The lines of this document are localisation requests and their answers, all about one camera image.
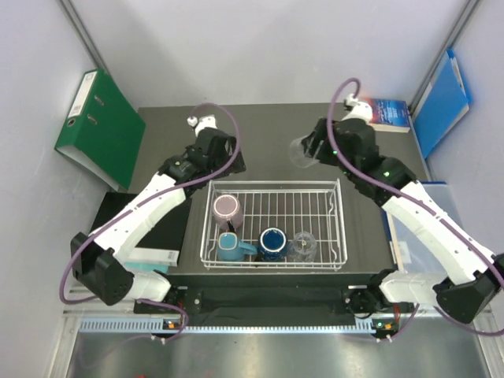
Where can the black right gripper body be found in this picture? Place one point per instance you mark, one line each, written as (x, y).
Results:
(325, 153)

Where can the clear faceted glass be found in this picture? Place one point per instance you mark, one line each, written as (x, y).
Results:
(303, 152)
(302, 247)

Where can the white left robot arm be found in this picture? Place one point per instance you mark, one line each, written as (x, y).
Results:
(98, 259)

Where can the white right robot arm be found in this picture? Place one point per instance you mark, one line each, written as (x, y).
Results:
(473, 274)

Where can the paperback book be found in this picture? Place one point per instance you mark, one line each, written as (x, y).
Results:
(389, 115)

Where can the pink mug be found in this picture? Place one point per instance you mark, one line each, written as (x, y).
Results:
(227, 212)

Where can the black book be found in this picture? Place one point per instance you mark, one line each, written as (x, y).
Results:
(163, 244)

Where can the blue folder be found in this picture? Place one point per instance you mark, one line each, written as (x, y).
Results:
(445, 101)

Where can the light blue mug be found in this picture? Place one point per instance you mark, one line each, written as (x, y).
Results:
(232, 249)

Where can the dark blue mug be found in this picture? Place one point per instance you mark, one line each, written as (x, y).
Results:
(272, 245)

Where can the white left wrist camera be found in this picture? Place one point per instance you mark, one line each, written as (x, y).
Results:
(198, 124)

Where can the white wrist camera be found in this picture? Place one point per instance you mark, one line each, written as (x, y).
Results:
(357, 109)
(198, 124)

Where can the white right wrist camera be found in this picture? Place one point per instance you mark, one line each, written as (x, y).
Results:
(357, 109)

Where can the white wire dish rack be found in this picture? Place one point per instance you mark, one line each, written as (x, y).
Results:
(311, 212)

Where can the green ring binder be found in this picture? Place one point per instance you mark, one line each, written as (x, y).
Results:
(102, 132)

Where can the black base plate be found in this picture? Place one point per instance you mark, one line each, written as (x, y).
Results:
(265, 299)

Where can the white cable duct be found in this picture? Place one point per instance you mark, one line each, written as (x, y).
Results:
(161, 326)

